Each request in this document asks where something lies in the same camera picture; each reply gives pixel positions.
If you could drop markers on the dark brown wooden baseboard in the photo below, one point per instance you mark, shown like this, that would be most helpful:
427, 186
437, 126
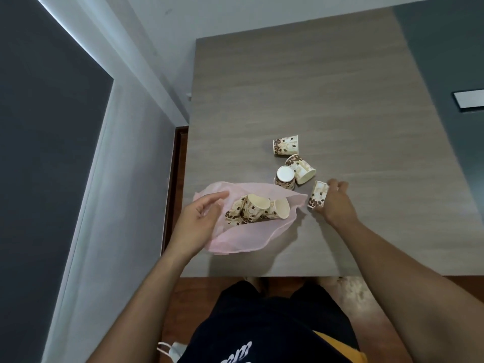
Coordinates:
171, 185

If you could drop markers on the person's left forearm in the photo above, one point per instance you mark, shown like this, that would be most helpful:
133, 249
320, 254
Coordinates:
151, 310

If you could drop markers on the person's left hand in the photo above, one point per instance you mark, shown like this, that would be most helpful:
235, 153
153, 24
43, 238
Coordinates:
196, 226

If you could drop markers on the person's right forearm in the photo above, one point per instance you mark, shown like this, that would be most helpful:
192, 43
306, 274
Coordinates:
416, 298

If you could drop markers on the person's right hand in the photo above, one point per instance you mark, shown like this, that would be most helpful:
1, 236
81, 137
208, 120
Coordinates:
340, 206

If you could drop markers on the person's black clothes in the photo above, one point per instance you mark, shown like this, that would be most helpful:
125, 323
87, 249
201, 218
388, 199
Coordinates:
272, 325

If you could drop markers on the coffee bean print paper cup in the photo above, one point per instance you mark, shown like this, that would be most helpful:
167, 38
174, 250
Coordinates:
301, 170
280, 208
284, 175
286, 144
317, 195
234, 213
255, 207

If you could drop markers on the pink plastic bag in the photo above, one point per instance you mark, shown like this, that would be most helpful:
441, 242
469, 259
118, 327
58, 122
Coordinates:
242, 238

